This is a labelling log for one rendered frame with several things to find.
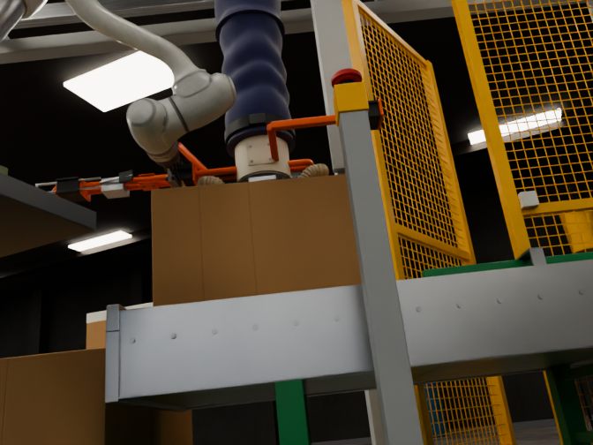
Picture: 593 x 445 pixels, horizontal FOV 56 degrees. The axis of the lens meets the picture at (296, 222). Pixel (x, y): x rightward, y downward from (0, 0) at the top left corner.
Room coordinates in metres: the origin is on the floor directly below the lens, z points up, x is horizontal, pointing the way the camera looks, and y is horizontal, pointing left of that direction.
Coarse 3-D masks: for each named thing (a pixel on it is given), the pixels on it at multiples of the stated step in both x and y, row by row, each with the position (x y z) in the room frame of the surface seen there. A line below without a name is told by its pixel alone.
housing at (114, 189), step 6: (102, 180) 1.55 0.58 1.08; (102, 186) 1.55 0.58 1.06; (108, 186) 1.56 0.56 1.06; (114, 186) 1.56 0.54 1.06; (120, 186) 1.56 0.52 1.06; (126, 186) 1.59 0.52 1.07; (102, 192) 1.57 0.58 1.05; (108, 192) 1.57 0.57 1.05; (114, 192) 1.58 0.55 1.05; (120, 192) 1.58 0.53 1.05; (126, 192) 1.59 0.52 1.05; (108, 198) 1.61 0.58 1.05
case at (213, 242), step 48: (192, 192) 1.37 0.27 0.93; (240, 192) 1.38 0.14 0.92; (288, 192) 1.39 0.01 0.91; (336, 192) 1.40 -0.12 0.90; (192, 240) 1.37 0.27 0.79; (240, 240) 1.38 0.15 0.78; (288, 240) 1.39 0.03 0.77; (336, 240) 1.40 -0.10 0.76; (192, 288) 1.37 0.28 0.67; (240, 288) 1.38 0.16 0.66; (288, 288) 1.39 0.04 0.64
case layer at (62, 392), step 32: (64, 352) 1.38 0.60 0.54; (96, 352) 1.38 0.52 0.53; (0, 384) 1.37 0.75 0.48; (32, 384) 1.37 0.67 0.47; (64, 384) 1.38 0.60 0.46; (96, 384) 1.38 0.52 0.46; (0, 416) 1.37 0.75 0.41; (32, 416) 1.37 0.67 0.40; (64, 416) 1.38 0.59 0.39; (96, 416) 1.38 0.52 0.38; (128, 416) 1.55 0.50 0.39; (160, 416) 1.87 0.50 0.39
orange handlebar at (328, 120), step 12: (288, 120) 1.32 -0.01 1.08; (300, 120) 1.32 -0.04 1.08; (312, 120) 1.32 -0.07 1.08; (324, 120) 1.32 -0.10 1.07; (276, 144) 1.42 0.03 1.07; (276, 156) 1.49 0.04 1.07; (228, 168) 1.56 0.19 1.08; (300, 168) 1.60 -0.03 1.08; (144, 180) 1.56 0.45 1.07; (156, 180) 1.56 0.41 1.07; (96, 192) 1.60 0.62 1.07
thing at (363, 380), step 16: (576, 352) 1.39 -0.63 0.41; (592, 352) 1.45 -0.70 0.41; (432, 368) 1.39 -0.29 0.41; (448, 368) 1.45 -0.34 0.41; (464, 368) 1.51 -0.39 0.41; (480, 368) 1.57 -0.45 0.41; (496, 368) 1.64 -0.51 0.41; (512, 368) 1.72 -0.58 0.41; (528, 368) 1.80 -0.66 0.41; (272, 384) 1.34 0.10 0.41; (304, 384) 1.45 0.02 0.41; (320, 384) 1.51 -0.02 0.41; (336, 384) 1.58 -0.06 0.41; (352, 384) 1.65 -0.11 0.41; (368, 384) 1.73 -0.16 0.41; (144, 400) 1.40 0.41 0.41; (160, 400) 1.45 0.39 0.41; (176, 400) 1.52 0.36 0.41; (192, 400) 1.58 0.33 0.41; (208, 400) 1.65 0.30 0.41; (224, 400) 1.73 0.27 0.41; (240, 400) 1.81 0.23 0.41
